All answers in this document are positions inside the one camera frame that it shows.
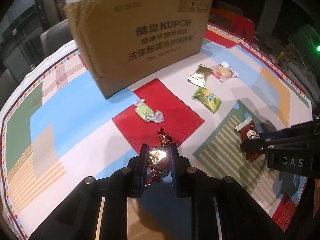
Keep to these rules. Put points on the brown cardboard box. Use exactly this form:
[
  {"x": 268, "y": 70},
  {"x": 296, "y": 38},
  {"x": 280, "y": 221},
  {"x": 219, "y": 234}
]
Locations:
[{"x": 123, "y": 41}]

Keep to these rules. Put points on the grey dining chair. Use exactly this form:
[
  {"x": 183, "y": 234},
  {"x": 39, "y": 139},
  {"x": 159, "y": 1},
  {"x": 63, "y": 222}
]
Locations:
[
  {"x": 55, "y": 37},
  {"x": 7, "y": 86}
]

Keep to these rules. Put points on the gold foil packet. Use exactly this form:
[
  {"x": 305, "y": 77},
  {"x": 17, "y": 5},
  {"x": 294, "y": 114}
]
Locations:
[{"x": 199, "y": 77}]

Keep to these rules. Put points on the red wooden chair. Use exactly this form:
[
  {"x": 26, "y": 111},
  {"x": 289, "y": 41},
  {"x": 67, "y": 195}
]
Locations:
[{"x": 231, "y": 18}]

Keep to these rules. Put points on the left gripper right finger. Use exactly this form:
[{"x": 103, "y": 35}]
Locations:
[{"x": 220, "y": 208}]

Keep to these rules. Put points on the colourful patterned tablecloth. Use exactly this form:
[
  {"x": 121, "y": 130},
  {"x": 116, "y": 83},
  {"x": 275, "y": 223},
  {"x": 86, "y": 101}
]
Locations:
[{"x": 57, "y": 128}]

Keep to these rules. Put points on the grey dining chair centre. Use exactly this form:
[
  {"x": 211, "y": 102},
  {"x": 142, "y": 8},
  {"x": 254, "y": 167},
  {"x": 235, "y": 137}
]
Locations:
[{"x": 55, "y": 37}]

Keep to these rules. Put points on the green candy packet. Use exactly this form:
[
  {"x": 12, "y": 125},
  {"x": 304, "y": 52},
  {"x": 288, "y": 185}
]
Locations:
[{"x": 208, "y": 99}]

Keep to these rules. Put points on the pale green candy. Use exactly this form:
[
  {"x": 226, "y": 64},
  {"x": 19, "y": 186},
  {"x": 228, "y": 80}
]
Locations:
[{"x": 146, "y": 113}]

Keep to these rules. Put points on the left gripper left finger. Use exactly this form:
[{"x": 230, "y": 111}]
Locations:
[{"x": 97, "y": 208}]

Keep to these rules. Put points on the red foil candy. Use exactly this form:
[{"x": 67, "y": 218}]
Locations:
[{"x": 159, "y": 159}]

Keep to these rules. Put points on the clear cheese cake packet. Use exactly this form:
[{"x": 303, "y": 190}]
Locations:
[{"x": 224, "y": 71}]

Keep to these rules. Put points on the red white snack packet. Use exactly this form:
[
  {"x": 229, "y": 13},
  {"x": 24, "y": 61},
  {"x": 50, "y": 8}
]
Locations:
[{"x": 248, "y": 130}]

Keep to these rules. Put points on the grey dining chair left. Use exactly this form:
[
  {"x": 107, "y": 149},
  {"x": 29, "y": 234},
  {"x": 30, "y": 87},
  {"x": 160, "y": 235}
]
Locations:
[{"x": 7, "y": 86}]

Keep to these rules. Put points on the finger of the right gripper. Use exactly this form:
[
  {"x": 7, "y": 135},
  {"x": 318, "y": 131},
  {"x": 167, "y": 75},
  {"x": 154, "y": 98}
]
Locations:
[
  {"x": 306, "y": 128},
  {"x": 254, "y": 148}
]

